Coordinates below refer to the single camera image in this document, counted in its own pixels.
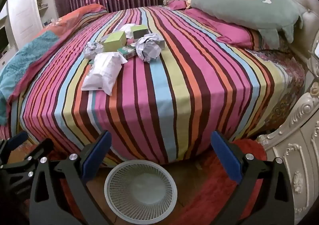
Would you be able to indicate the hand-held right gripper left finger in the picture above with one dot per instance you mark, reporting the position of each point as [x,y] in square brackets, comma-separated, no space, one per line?
[96,159]

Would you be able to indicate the green plush pillow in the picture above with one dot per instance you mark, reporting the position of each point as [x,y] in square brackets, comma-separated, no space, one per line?
[249,10]

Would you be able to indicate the floral bed skirt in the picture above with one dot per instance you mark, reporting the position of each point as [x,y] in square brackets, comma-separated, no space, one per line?
[286,90]

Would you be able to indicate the white television cabinet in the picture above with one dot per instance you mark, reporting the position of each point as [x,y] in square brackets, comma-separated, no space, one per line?
[6,50]

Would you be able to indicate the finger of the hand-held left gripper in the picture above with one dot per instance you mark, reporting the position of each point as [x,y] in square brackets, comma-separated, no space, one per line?
[18,140]
[42,149]

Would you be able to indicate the white plastic pouch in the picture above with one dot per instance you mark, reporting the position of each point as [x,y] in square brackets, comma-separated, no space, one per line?
[104,70]

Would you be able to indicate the striped bedsheet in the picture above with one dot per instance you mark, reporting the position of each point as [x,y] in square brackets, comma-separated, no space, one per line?
[174,90]

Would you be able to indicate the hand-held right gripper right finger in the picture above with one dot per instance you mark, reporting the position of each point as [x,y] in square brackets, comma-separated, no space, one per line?
[226,157]

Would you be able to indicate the large paper ball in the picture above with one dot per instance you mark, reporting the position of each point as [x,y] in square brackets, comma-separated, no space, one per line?
[149,49]

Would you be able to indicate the white plastic mesh basket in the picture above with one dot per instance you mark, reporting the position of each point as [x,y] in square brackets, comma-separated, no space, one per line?
[140,190]

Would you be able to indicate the light green box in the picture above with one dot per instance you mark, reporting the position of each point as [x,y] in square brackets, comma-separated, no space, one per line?
[114,41]
[139,31]

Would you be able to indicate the small pink pillow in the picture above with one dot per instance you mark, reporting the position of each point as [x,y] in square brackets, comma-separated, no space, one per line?
[178,4]

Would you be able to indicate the small paper ball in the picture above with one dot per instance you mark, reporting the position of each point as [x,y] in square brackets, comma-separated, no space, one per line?
[92,50]

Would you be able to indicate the white wardrobe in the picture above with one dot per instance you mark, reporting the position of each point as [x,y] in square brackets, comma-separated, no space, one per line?
[25,10]

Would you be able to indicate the large pink pillow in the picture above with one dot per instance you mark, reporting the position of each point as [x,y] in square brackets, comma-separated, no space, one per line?
[224,30]

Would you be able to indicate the small dark green box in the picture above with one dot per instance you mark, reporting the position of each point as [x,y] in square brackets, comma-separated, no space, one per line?
[127,51]

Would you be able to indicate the white tissue paper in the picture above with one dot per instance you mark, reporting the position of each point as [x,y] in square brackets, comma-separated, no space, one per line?
[127,29]

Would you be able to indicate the orange and teal quilt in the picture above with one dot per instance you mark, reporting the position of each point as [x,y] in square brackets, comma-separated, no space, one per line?
[30,60]

